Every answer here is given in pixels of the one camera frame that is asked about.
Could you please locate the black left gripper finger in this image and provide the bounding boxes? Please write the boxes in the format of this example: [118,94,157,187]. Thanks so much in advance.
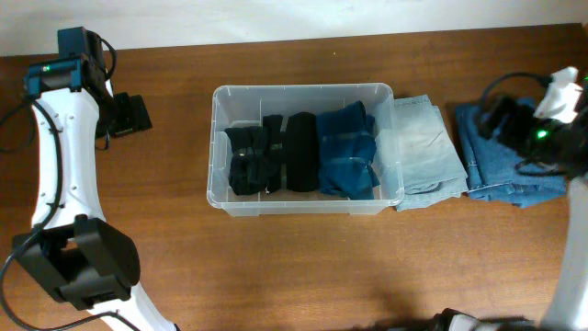
[130,95,153,131]
[109,92,137,137]

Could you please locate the dark blue jeans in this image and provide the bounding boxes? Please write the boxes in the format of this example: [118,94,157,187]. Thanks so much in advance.
[455,104,566,208]

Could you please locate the small black taped garment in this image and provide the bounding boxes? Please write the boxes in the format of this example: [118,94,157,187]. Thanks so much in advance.
[224,126,275,196]

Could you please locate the blue taped shirt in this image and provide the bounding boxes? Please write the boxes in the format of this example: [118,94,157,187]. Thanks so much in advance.
[316,101,379,200]

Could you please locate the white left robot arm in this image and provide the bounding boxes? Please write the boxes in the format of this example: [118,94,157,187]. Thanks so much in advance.
[11,52,177,330]

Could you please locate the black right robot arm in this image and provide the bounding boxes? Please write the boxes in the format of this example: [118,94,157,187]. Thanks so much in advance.
[431,67,587,330]

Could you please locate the clear plastic storage bin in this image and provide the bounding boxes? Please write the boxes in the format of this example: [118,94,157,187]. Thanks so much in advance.
[207,83,405,217]

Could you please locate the light blue folded jeans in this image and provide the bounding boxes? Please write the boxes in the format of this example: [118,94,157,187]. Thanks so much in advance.
[373,95,468,211]

